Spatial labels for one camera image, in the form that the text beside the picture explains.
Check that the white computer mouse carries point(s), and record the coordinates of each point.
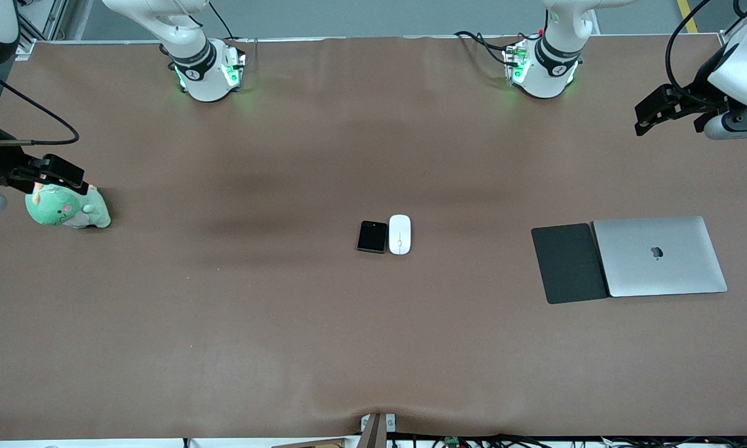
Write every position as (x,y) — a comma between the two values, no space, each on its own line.
(400,235)

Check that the black flip phone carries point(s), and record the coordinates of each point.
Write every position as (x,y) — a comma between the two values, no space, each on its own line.
(372,237)

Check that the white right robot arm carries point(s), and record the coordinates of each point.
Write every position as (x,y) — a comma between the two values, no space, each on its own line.
(202,74)

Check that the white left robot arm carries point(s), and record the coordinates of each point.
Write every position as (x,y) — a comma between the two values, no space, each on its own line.
(544,68)

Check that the dark grey mouse pad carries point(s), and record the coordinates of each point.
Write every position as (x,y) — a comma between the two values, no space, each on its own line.
(566,264)

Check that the green dinosaur plush toy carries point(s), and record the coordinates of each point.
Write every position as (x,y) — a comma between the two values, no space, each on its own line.
(56,210)

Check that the silver closed laptop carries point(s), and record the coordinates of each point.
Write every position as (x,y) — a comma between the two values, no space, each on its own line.
(678,274)

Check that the brown table mat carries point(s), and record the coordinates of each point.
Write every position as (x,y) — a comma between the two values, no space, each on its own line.
(224,311)

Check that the aluminium frame profile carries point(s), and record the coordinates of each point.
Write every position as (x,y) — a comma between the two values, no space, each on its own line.
(43,25)

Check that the camera post bracket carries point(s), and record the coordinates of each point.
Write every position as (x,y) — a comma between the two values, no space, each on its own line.
(378,430)

